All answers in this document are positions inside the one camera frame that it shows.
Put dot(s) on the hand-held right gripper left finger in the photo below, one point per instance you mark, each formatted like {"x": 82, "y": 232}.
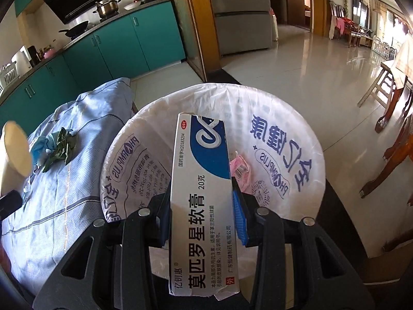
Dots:
{"x": 164, "y": 213}

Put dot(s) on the red-brown wooden chair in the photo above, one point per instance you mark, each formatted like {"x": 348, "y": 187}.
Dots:
{"x": 397, "y": 155}

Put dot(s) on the wood-framed glass sliding door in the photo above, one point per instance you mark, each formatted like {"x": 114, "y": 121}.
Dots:
{"x": 193, "y": 22}

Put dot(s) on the gas stove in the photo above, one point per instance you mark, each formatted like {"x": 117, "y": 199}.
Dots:
{"x": 96, "y": 22}

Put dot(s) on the white fence panel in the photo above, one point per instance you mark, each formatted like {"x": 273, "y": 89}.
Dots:
{"x": 384, "y": 48}

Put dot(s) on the teal lower cabinets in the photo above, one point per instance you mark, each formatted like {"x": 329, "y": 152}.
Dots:
{"x": 129, "y": 38}

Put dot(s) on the wooden stool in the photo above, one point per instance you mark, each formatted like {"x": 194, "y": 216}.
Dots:
{"x": 384, "y": 80}

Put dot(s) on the white countertop appliance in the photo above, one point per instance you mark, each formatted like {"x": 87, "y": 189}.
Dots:
{"x": 21, "y": 58}

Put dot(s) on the beige paper cup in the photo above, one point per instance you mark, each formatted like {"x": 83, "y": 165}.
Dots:
{"x": 16, "y": 148}

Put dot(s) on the white and blue medicine box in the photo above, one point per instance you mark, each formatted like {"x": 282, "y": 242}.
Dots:
{"x": 200, "y": 200}

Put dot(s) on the table with pale cloth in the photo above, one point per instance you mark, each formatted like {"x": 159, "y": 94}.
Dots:
{"x": 405, "y": 58}

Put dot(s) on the brown wooden door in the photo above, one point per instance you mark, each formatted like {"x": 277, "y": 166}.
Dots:
{"x": 295, "y": 0}

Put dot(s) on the light blue checked cloth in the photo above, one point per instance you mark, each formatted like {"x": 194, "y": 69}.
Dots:
{"x": 80, "y": 200}

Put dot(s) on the grey refrigerator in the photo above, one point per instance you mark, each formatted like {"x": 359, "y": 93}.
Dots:
{"x": 238, "y": 13}

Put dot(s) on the pink plastic wrapper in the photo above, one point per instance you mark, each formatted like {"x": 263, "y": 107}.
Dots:
{"x": 240, "y": 169}

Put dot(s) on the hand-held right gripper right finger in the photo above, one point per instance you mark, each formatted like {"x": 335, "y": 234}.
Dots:
{"x": 240, "y": 222}

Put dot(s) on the blue crumpled glove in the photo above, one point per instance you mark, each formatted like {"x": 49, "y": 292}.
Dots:
{"x": 42, "y": 148}

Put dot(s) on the steel stock pot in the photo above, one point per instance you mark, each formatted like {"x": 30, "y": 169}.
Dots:
{"x": 108, "y": 9}

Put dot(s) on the black wok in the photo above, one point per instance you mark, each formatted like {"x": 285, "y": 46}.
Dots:
{"x": 75, "y": 29}

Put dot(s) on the waste bin with white bag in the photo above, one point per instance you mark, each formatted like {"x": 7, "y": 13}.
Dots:
{"x": 274, "y": 129}

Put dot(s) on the white dish rack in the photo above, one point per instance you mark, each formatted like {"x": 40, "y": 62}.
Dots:
{"x": 9, "y": 76}

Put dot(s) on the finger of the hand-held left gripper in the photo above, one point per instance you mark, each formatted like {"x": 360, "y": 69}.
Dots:
{"x": 9, "y": 201}

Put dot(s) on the white bowl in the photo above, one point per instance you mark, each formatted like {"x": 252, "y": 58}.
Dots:
{"x": 131, "y": 6}

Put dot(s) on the pink container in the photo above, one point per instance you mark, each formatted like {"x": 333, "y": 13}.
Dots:
{"x": 49, "y": 54}

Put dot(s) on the dark dining chairs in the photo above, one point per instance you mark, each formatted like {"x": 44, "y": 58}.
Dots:
{"x": 347, "y": 25}

